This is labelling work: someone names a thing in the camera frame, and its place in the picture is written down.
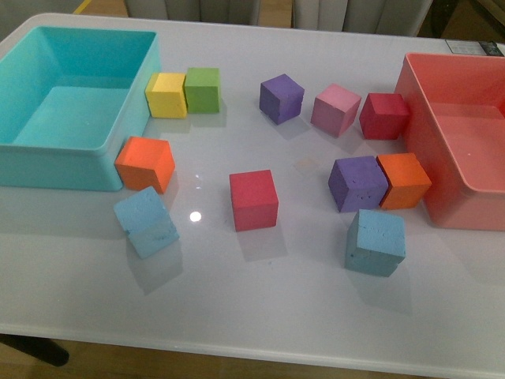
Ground red foam cube centre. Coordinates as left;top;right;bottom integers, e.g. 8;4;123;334
229;170;279;232

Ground orange foam cube left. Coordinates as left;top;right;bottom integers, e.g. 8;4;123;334
114;137;175;194

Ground pink foam cube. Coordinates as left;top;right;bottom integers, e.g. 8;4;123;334
310;84;361;137

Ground light blue foam cube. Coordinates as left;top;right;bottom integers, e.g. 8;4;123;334
113;186;179;259

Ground purple foam cube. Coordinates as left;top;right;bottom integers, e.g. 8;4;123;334
328;156;388;212
259;73;305;125

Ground dark red foam cube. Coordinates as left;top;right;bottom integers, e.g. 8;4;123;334
359;92;410;140

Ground yellow foam cube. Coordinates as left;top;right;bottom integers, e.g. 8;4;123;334
144;73;188;119

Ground label sticker on table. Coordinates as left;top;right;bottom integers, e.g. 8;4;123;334
445;39;504;57

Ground black table leg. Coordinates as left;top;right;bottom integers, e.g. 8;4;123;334
1;334;69;367

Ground pink plastic bin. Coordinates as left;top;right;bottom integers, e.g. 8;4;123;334
395;53;504;231

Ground teal plastic bin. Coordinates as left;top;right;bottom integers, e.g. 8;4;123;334
1;26;161;191

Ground green foam cube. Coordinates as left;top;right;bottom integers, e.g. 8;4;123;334
185;67;221;114

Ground purple foam cube near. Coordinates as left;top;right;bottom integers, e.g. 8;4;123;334
328;156;388;212

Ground orange foam cube right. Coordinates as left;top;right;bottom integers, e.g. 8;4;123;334
376;153;432;210

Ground purple foam cube far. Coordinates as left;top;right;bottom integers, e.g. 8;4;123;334
259;73;305;125

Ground orange foam cube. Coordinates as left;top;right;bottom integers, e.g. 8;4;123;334
376;153;432;210
114;137;175;194

